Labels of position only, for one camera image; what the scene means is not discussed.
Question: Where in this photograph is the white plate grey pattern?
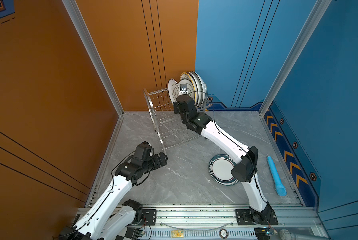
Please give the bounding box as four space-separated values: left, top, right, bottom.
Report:
178 79 194 98
168 79 180 103

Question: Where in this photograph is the chrome wire dish rack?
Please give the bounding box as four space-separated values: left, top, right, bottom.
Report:
143 86 213 156

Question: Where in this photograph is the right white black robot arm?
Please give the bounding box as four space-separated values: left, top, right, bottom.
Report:
173 94 279 226

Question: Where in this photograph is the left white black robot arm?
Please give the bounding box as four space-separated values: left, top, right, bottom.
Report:
56 142 168 240

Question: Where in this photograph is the large white plate black rim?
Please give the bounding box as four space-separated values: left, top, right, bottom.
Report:
190 71 208 108

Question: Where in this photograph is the yellow rim dotted plate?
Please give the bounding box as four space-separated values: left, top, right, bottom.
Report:
180 72 199 104

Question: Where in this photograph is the black white checkerboard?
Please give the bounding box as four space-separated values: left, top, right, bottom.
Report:
115 228 140 240

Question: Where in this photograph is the light blue toy microphone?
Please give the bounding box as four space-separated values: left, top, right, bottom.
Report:
267 156 287 197

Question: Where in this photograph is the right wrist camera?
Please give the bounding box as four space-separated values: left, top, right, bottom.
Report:
180 84 189 95

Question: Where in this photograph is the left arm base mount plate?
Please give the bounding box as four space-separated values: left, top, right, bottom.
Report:
133 209 157 226

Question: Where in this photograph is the aluminium front rail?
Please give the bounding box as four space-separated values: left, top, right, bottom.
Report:
126 205 329 240

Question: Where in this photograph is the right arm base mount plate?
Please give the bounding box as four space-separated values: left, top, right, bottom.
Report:
235 209 279 226

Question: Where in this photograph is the grey microphone at rail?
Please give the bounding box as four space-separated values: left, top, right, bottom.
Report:
278 229 330 240

